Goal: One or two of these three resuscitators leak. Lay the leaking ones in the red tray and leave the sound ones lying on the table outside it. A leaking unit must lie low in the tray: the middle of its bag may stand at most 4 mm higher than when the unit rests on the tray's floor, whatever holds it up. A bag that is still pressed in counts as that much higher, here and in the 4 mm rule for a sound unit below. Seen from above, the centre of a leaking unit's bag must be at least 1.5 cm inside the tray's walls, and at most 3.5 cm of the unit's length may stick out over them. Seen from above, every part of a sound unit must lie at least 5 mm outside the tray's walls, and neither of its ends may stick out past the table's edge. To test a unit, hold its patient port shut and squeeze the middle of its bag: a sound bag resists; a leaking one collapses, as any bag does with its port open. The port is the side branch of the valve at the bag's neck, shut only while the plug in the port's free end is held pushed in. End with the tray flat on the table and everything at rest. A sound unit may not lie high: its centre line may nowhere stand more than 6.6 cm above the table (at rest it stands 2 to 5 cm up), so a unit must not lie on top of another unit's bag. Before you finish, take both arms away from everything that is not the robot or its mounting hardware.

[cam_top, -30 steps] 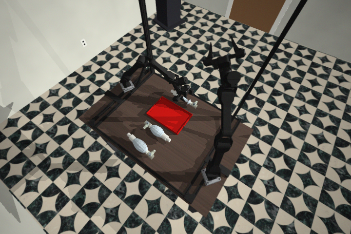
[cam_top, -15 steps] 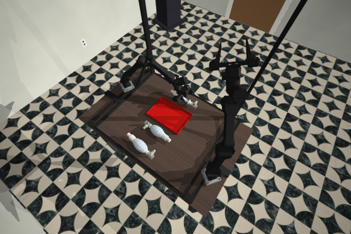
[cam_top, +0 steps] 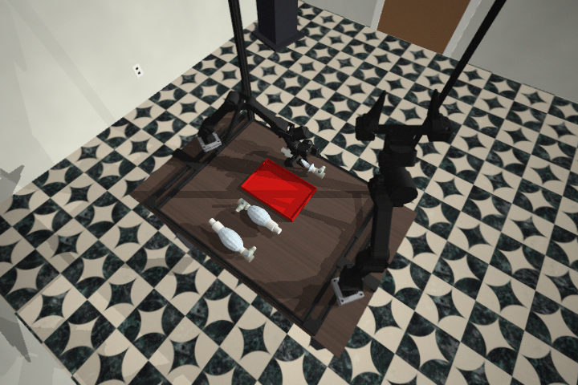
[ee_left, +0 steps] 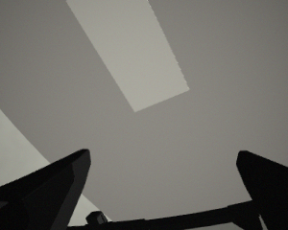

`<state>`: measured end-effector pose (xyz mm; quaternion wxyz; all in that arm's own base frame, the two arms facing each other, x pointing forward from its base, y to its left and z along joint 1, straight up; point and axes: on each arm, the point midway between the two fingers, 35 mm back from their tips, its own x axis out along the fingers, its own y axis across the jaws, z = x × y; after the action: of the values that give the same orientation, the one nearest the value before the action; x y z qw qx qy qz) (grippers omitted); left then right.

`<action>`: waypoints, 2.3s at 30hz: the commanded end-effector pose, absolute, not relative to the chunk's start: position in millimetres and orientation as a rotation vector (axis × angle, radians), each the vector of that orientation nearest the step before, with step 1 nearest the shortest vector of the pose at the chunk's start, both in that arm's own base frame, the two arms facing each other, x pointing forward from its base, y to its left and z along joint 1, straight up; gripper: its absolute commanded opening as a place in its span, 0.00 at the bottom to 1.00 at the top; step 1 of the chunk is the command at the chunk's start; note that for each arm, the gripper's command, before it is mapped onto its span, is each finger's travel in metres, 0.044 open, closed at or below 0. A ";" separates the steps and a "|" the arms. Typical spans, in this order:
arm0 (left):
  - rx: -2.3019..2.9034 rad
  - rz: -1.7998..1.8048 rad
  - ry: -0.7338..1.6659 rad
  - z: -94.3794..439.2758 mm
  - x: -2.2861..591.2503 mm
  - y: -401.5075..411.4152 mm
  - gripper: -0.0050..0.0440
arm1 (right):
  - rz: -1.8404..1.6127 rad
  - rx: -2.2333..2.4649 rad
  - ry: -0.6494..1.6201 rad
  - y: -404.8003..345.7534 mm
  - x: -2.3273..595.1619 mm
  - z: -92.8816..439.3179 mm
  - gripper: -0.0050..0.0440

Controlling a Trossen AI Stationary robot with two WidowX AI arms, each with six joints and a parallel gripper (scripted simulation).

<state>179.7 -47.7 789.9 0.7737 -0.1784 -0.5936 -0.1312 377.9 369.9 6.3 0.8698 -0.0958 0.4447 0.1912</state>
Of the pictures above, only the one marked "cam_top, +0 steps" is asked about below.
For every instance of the white resuscitator with pale blue bag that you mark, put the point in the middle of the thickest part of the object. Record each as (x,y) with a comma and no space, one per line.
(317,171)

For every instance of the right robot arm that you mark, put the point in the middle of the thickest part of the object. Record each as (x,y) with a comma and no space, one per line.
(278,124)

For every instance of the red tray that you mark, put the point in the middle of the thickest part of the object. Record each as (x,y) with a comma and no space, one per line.
(279,189)

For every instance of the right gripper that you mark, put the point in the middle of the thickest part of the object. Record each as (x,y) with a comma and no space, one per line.
(290,162)

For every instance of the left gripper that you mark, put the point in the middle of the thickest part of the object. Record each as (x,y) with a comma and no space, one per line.
(436,133)

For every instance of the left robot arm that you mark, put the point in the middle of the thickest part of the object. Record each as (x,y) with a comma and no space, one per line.
(400,190)

